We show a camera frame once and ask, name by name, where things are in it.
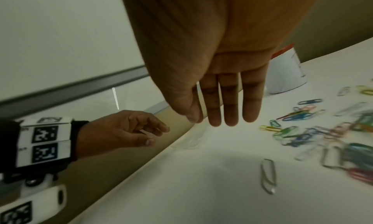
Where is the left wristband with marker tags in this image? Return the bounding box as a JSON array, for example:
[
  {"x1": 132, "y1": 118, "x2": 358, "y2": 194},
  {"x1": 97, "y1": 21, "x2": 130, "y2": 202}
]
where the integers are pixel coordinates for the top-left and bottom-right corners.
[{"x1": 0, "y1": 116, "x2": 89, "y2": 180}]

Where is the beige partition panel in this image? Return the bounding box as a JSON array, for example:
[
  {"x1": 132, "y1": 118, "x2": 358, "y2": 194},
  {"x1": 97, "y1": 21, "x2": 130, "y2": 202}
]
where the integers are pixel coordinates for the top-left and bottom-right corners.
[{"x1": 279, "y1": 0, "x2": 373, "y2": 63}]

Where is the white cup with red rim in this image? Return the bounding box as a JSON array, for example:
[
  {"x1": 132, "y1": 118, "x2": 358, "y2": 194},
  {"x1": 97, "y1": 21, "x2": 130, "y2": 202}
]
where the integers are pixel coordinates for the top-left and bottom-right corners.
[{"x1": 266, "y1": 43, "x2": 309, "y2": 95}]

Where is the person's left hand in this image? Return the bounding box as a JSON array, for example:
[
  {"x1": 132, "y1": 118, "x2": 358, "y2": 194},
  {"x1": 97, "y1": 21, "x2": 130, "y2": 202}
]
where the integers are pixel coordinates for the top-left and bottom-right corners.
[{"x1": 76, "y1": 110, "x2": 171, "y2": 160}]

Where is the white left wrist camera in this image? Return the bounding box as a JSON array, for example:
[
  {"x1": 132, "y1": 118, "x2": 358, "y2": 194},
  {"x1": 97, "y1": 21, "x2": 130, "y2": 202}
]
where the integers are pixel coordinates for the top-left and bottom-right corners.
[{"x1": 0, "y1": 173, "x2": 68, "y2": 224}]

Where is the pile of coloured paper clips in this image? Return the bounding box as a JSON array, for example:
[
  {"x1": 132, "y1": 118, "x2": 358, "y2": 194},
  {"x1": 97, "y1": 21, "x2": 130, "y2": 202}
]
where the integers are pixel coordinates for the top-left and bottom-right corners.
[{"x1": 259, "y1": 79, "x2": 373, "y2": 195}]

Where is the grey framed glass partition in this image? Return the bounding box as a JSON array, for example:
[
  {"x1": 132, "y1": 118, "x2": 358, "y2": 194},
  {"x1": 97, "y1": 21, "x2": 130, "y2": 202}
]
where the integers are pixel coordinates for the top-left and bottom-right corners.
[{"x1": 0, "y1": 64, "x2": 206, "y2": 224}]

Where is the person's right hand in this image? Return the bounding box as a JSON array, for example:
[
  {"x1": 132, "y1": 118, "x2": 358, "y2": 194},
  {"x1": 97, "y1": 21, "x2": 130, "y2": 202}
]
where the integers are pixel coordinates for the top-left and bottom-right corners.
[{"x1": 117, "y1": 0, "x2": 325, "y2": 128}]

